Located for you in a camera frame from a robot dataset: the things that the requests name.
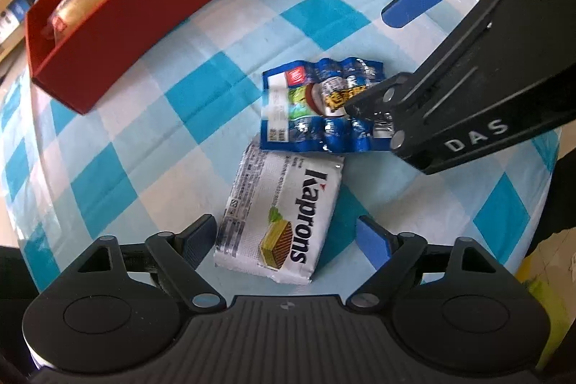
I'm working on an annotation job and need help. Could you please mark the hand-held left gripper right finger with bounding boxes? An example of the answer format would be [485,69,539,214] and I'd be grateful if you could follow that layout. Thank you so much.
[346,215,500,313]

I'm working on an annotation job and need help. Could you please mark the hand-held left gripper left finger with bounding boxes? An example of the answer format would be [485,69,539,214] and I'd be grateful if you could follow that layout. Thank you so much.
[74,213,227,313]

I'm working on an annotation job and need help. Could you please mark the blue snack packet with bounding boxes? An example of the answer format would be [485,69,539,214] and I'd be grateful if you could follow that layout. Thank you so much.
[260,58,392,154]

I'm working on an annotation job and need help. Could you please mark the white wafer packet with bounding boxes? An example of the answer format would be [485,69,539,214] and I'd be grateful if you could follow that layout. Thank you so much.
[213,136,346,286]

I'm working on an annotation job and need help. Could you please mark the red cardboard box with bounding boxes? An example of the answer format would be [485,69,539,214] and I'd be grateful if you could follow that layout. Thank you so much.
[24,0,301,116]

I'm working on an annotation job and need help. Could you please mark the golden snack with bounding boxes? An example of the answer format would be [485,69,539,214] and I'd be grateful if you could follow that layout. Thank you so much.
[47,0,122,47]

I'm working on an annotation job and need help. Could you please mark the blue checkered cloth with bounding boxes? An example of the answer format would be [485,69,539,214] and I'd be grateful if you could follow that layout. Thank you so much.
[0,0,561,299]

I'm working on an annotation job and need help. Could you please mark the pale yellow bag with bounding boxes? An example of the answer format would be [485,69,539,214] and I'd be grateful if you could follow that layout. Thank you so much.
[515,229,570,367]

